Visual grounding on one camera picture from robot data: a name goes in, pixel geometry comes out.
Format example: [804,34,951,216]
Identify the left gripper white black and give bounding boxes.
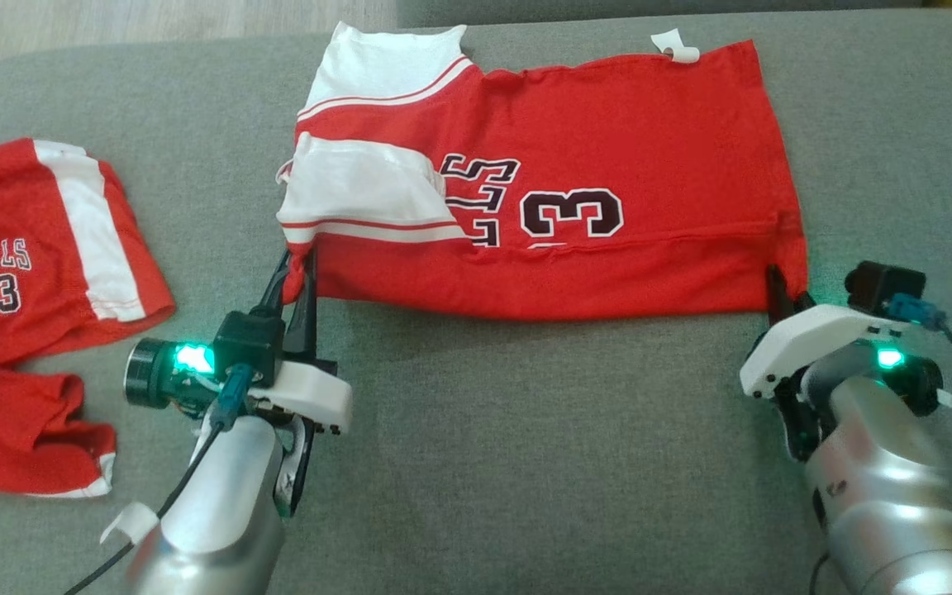
[249,248,355,436]

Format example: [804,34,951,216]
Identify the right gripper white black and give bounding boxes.
[739,264,911,402]

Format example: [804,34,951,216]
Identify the red jersey with white sleeves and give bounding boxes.
[276,22,809,321]

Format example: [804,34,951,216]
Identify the red Bulls 23 shorts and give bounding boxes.
[0,138,177,499]

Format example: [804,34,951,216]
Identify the large grey sofa seat cushion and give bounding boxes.
[0,8,952,595]

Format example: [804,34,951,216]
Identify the left black cable blue plug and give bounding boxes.
[63,364,258,595]

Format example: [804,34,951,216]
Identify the black cable blue plug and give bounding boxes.
[889,293,952,480]
[63,364,258,595]

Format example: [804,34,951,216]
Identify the right black cable blue plug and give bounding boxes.
[889,293,952,480]

